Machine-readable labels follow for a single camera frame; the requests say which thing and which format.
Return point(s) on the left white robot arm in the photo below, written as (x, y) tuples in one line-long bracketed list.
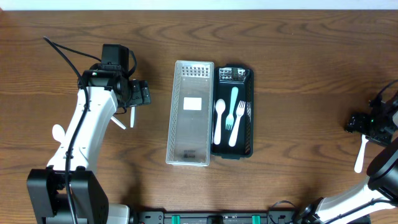
[(67, 190)]

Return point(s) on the pale green plastic fork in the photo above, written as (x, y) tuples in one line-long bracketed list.
[(230, 117)]

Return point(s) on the black plastic basket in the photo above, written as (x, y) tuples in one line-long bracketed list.
[(225, 78)]

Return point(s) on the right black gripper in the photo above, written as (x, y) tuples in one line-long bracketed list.
[(358, 123)]

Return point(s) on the clear plastic basket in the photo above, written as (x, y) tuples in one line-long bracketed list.
[(190, 126)]

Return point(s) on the white plastic fork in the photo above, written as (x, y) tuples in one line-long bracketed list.
[(239, 113), (358, 166)]

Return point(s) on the white spoon crossing handle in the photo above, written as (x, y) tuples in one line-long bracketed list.
[(116, 121)]

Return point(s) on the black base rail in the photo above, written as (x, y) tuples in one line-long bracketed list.
[(280, 212)]

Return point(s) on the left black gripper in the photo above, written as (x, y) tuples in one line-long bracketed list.
[(140, 93)]

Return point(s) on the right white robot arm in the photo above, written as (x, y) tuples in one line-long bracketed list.
[(378, 191)]

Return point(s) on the translucent white spoon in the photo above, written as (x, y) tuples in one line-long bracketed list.
[(132, 116)]

